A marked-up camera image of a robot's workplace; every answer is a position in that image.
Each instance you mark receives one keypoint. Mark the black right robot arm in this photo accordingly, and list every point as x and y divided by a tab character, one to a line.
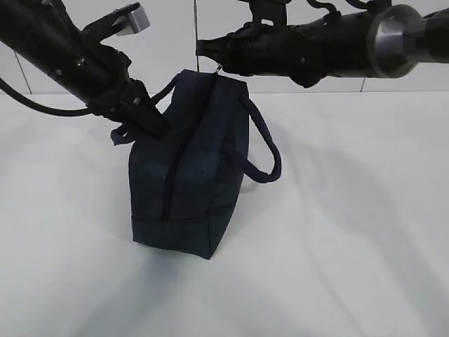
379	40

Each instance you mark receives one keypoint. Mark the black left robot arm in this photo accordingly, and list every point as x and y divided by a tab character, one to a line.
43	33

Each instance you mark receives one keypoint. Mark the dark navy fabric lunch bag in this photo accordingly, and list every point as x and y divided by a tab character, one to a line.
184	188

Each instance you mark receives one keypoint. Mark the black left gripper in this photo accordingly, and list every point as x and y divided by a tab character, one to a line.
121	98

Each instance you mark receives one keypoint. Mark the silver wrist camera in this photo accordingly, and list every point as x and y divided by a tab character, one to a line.
271	10
130	19

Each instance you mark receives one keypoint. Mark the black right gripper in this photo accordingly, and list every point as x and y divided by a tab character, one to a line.
246	52

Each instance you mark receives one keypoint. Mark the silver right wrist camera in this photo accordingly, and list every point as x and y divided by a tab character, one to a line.
271	10

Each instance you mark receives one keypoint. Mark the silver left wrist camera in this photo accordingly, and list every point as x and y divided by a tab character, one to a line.
130	19

